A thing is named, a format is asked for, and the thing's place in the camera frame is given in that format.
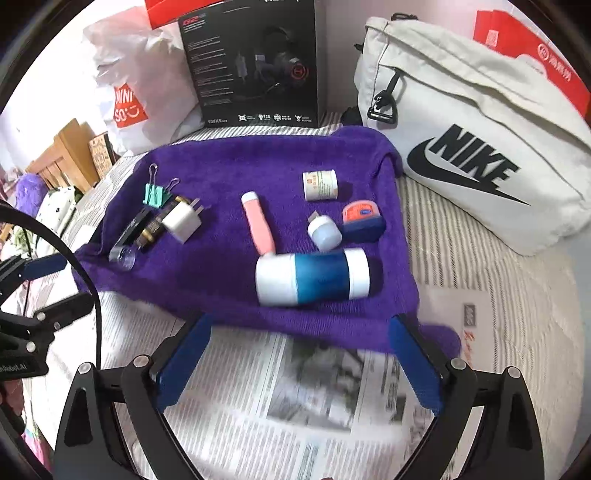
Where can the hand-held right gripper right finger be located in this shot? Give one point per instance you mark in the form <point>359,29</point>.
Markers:
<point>415,364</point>

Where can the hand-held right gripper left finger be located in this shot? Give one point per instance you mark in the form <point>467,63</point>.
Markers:
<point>184,364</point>

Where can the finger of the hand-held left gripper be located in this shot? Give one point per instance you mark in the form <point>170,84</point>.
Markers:
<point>44,266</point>
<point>64,311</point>

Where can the small clear cap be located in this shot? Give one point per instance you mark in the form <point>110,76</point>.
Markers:
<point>123,258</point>

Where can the black pen-like tube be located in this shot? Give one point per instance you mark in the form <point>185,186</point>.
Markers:
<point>134,230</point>

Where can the green binder clip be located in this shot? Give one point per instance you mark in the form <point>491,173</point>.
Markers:
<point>156,196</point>

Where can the large blue and white bottle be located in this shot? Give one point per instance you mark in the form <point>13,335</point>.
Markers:
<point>314,277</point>

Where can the white charger plug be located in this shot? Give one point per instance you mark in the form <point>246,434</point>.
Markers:
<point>181,220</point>

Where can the small blue jar orange lid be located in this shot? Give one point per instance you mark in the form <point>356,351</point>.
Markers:
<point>364,221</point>

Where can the small white bottle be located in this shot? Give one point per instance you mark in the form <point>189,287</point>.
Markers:
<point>325,233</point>

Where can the pink tube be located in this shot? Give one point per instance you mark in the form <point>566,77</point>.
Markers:
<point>259,224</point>

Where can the small white jar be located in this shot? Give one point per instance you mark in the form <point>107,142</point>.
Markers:
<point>320,185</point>

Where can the white spotted pillow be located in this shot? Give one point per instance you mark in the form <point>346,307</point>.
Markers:
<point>57,210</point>

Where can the purple plush toy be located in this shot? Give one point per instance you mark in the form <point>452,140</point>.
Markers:
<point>30,189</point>

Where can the purple towel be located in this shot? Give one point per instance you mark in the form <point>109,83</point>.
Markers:
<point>221,286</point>

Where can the wooden headboard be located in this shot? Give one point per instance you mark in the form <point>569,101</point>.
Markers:
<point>64,152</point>

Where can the newspaper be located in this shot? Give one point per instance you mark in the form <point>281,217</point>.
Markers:
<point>295,415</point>

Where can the brown patterned book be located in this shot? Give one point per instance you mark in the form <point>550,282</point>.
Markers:
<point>100,154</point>

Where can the white plastic shopping bag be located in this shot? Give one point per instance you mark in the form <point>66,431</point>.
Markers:
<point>138,69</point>

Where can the grey waist bag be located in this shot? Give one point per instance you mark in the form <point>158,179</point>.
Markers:
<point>471,120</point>

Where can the red gift bag gold cherries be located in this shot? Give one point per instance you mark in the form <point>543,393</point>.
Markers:
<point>161,11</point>

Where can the black headset box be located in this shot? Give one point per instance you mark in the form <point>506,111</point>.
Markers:
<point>249,69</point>

